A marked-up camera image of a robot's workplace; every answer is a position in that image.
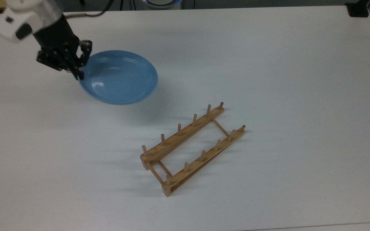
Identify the blue round plate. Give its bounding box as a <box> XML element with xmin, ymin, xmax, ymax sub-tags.
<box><xmin>78</xmin><ymin>50</ymin><xmax>158</xmax><ymax>105</ymax></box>

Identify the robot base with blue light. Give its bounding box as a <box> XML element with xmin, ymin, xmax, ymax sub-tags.
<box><xmin>142</xmin><ymin>0</ymin><xmax>183</xmax><ymax>9</ymax></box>

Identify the wooden plate rack with pegs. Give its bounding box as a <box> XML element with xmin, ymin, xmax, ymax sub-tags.
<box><xmin>140</xmin><ymin>102</ymin><xmax>246</xmax><ymax>197</ymax></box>

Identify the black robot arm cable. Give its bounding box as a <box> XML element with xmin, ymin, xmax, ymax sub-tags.
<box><xmin>63</xmin><ymin>0</ymin><xmax>115</xmax><ymax>18</ymax></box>

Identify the black clamp on table corner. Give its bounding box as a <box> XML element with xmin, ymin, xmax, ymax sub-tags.
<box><xmin>345</xmin><ymin>0</ymin><xmax>370</xmax><ymax>18</ymax></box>

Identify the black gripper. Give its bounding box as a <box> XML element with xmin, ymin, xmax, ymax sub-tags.
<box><xmin>32</xmin><ymin>16</ymin><xmax>93</xmax><ymax>81</ymax></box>

